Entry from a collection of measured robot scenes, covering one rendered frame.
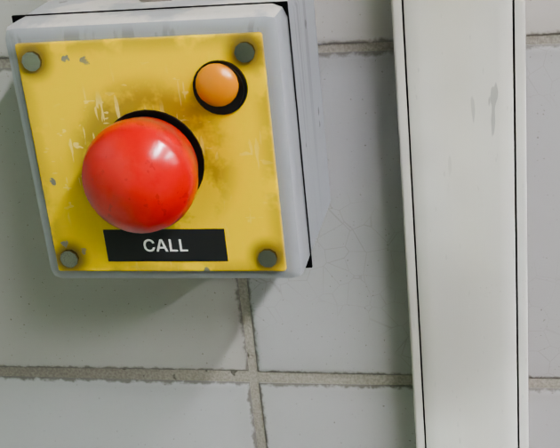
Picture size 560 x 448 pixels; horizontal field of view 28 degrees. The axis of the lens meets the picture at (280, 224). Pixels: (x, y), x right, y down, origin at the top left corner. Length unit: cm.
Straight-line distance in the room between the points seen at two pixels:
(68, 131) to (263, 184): 7
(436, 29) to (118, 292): 19
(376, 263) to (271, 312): 5
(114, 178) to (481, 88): 14
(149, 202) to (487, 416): 19
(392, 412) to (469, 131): 15
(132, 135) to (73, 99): 4
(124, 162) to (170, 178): 2
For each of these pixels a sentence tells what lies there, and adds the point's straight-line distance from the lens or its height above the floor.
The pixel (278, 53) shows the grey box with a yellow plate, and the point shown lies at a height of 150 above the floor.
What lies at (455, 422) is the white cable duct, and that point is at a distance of 49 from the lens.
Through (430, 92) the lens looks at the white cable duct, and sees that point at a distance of 43.
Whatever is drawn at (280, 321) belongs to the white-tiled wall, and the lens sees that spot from 50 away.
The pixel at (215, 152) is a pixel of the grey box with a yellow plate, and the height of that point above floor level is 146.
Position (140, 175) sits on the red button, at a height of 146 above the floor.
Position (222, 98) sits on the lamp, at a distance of 37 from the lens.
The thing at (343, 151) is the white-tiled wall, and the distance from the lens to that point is 46.
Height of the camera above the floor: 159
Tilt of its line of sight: 24 degrees down
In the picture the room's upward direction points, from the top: 6 degrees counter-clockwise
